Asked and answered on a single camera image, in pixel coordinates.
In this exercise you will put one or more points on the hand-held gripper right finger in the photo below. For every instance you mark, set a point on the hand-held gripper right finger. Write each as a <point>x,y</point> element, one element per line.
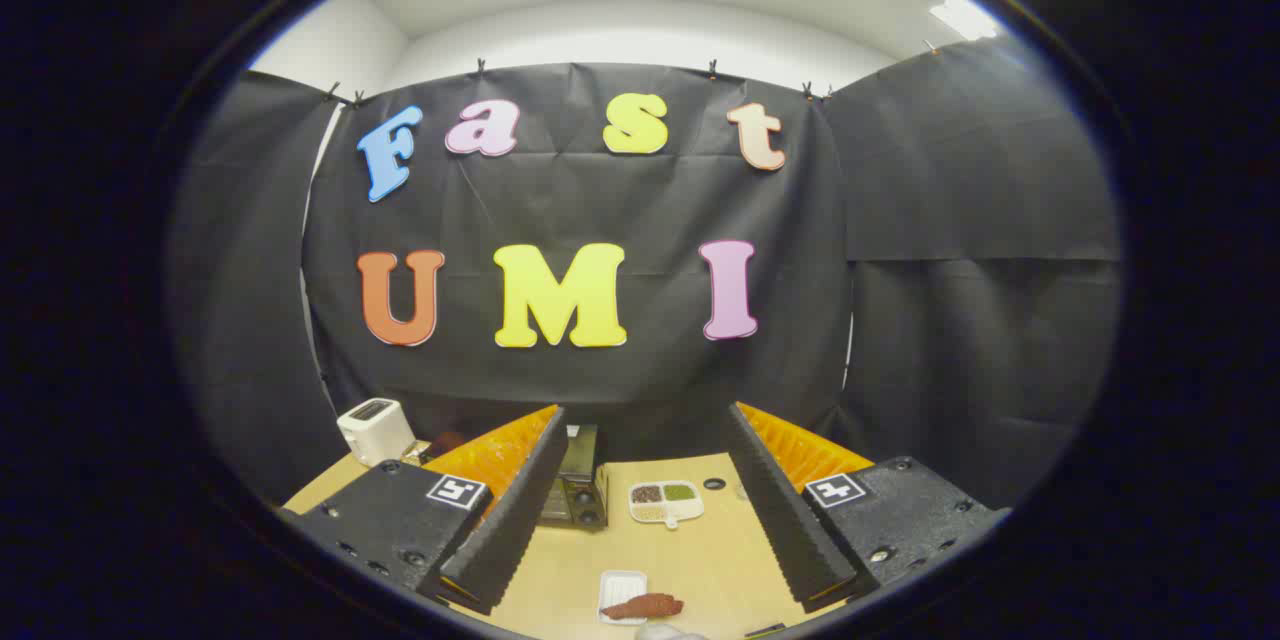
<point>785,520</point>

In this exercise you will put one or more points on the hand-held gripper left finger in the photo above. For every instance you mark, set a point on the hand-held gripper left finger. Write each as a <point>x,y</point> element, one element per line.
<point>520,520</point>

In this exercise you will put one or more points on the black toaster oven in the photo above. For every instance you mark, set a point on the black toaster oven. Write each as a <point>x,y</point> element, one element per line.
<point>585,480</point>

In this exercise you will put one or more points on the red meat slice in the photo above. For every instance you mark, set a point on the red meat slice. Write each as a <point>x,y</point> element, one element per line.
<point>645,607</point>

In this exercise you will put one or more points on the white bread toaster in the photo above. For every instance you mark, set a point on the white bread toaster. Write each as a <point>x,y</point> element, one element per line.
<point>375,430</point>

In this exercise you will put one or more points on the small white rectangular tray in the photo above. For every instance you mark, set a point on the small white rectangular tray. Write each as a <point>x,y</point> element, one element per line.
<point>620,582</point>

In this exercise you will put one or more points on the white divided dish with beans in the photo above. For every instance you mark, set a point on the white divided dish with beans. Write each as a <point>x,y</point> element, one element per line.
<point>665,502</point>

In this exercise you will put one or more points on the ceiling light panel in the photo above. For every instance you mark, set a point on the ceiling light panel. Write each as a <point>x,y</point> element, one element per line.
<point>965,18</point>

